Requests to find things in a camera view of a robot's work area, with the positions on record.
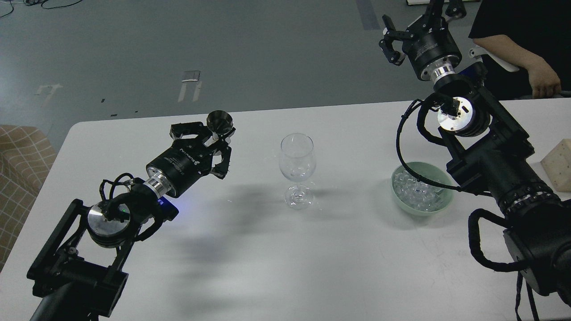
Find green bowl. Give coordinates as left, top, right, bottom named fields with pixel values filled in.
left=391, top=162, right=453, bottom=217

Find black floor cable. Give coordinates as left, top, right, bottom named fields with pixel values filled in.
left=0, top=0, right=83, bottom=17

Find beige checkered cushion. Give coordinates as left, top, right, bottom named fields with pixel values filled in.
left=0, top=125, right=57, bottom=268

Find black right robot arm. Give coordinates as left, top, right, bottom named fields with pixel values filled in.
left=379, top=0, right=571, bottom=321

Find steel cocktail jigger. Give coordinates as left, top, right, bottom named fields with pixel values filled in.
left=207, top=110, right=236, bottom=141

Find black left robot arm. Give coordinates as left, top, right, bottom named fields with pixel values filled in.
left=27, top=111, right=236, bottom=321

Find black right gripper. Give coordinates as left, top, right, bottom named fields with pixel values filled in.
left=379, top=0, right=467, bottom=81

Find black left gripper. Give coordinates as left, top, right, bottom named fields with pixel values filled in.
left=145, top=122, right=231, bottom=198

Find clear wine glass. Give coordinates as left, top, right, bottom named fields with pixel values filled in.
left=279, top=133, right=317, bottom=210

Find clear ice cubes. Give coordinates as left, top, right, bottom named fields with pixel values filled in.
left=391, top=166, right=450, bottom=216

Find person in dark shirt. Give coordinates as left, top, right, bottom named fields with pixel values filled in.
left=469, top=0, right=571, bottom=100

